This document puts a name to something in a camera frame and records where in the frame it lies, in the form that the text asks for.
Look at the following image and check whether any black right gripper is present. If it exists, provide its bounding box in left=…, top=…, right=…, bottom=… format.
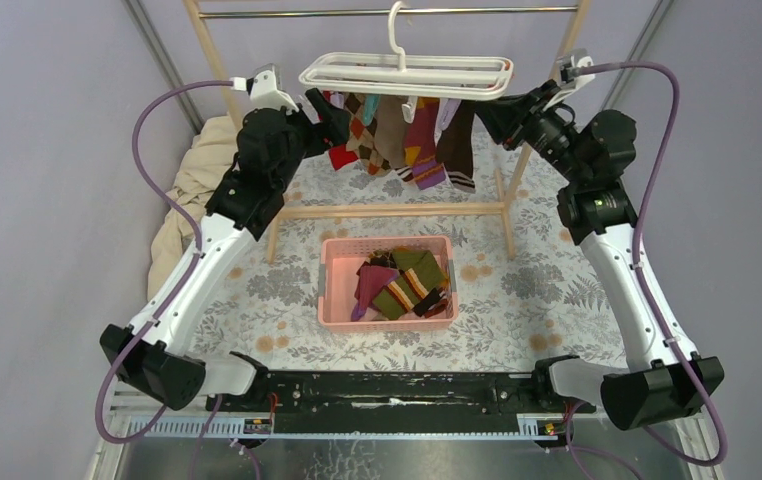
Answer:
left=470, top=80, right=587, bottom=185

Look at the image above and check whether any pink plastic basket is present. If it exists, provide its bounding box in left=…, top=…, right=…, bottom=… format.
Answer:
left=318, top=235, right=459, bottom=334

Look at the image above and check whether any green orange sock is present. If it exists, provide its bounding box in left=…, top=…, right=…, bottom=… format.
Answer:
left=392, top=249, right=447, bottom=299

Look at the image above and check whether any green maroon striped sock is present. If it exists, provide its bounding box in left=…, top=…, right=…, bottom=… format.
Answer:
left=371, top=270, right=431, bottom=320

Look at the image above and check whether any brown yellow argyle sock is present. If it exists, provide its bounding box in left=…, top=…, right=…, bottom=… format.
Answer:
left=369, top=247, right=449, bottom=318

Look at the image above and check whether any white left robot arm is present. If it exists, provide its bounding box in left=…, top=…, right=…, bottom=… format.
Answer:
left=99, top=89, right=350, bottom=411

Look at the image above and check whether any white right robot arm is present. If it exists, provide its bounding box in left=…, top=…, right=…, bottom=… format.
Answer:
left=475, top=81, right=724, bottom=430

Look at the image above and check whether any white clip sock hanger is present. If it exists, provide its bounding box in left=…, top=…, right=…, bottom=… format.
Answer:
left=299, top=1, right=514, bottom=101

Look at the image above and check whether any red sock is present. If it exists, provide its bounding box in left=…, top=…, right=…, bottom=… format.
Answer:
left=328, top=145, right=358, bottom=171

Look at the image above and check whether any orange beige argyle sock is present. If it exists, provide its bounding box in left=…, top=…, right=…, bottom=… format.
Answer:
left=344, top=93, right=391, bottom=176

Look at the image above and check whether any grey maroon striped sock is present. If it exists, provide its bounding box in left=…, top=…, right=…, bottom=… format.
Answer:
left=374, top=96, right=413, bottom=183

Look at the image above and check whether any wooden clothes rack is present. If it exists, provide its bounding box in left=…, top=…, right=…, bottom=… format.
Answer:
left=182, top=0, right=594, bottom=265

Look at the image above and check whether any dark brown striped sock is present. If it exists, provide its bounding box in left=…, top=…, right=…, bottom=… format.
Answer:
left=436, top=100, right=476, bottom=193

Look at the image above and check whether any maroon purple striped sock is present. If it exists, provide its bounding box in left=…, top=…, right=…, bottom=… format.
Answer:
left=404, top=97, right=446, bottom=190

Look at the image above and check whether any beige crumpled cloth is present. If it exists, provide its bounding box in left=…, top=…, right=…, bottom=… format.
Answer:
left=147, top=116, right=237, bottom=298

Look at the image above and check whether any floral patterned mat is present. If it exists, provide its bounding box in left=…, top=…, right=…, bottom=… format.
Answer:
left=190, top=157, right=625, bottom=371

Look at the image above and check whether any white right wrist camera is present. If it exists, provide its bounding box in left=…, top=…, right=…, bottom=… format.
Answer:
left=546, top=48, right=595, bottom=109

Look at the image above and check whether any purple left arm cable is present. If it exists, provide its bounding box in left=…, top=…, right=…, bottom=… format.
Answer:
left=94, top=80, right=250, bottom=445

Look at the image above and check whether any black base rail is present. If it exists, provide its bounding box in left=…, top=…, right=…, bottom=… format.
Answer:
left=205, top=362, right=576, bottom=437

